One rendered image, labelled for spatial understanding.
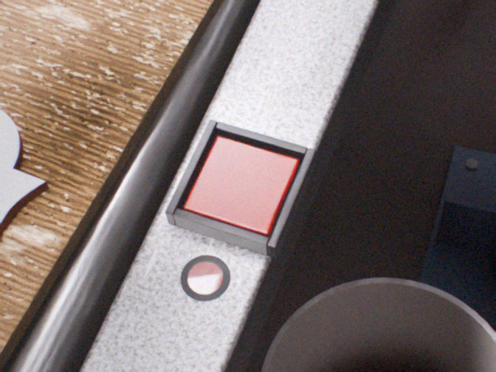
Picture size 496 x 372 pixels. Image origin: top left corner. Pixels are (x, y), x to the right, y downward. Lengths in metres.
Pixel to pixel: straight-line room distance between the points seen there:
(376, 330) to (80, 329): 0.76
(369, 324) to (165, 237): 0.71
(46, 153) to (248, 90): 0.15
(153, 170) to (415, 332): 0.72
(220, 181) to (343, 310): 0.65
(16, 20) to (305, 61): 0.21
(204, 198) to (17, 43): 0.19
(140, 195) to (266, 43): 0.15
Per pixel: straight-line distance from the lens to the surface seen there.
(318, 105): 0.68
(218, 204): 0.63
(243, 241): 0.62
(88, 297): 0.63
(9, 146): 0.66
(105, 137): 0.66
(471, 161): 1.72
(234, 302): 0.61
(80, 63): 0.70
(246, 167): 0.64
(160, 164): 0.67
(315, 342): 1.30
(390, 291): 1.23
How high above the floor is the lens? 1.48
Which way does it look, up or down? 60 degrees down
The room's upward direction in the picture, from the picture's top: 8 degrees counter-clockwise
